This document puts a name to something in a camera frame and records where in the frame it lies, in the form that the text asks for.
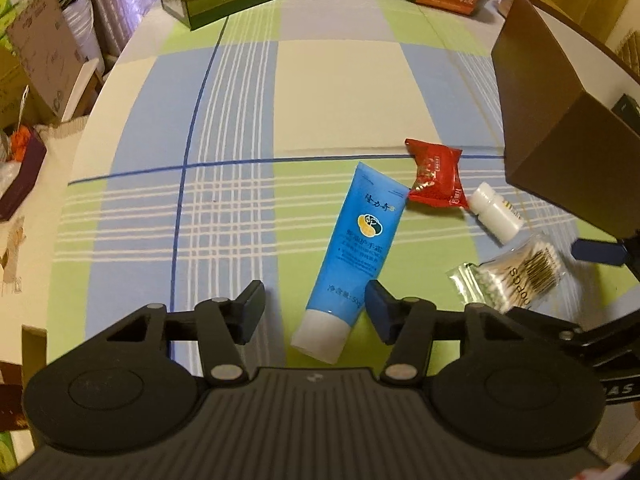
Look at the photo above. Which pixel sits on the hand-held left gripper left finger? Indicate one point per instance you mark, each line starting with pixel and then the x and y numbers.
pixel 252 305

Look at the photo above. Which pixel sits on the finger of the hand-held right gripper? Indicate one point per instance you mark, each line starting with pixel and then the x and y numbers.
pixel 550 330
pixel 597 252

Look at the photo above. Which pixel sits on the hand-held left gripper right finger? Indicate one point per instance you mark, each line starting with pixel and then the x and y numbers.
pixel 380 315

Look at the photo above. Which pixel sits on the clear bag of cotton swabs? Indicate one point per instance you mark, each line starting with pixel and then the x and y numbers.
pixel 520 275

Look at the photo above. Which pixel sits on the blue hand cream tube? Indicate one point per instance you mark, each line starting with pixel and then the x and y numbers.
pixel 350 250

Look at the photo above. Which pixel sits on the long black printed box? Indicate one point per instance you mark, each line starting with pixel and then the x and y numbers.
pixel 627 105

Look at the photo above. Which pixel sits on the plaid cloth covered desktop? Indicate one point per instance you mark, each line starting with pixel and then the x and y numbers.
pixel 325 85

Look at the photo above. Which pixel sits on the small white pill bottle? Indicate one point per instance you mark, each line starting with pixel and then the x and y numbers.
pixel 495 212

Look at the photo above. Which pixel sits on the red snack packet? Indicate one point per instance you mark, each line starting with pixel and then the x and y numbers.
pixel 437 175

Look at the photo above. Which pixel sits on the wicker chair back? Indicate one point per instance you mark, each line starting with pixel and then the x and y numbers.
pixel 631 55

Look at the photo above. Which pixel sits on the maroon box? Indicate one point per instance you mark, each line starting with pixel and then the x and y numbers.
pixel 22 175

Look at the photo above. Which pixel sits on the orange tipped stick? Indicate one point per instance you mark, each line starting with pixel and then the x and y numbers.
pixel 19 135

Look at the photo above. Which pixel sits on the white plastic bags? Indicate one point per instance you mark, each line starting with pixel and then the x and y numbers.
pixel 82 25

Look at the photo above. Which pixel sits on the brown printed cardboard box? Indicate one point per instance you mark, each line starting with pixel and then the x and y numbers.
pixel 45 50

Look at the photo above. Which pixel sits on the beige curtain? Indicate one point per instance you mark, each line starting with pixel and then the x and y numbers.
pixel 125 0

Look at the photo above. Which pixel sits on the green and white carton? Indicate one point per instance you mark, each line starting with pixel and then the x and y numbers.
pixel 7 20

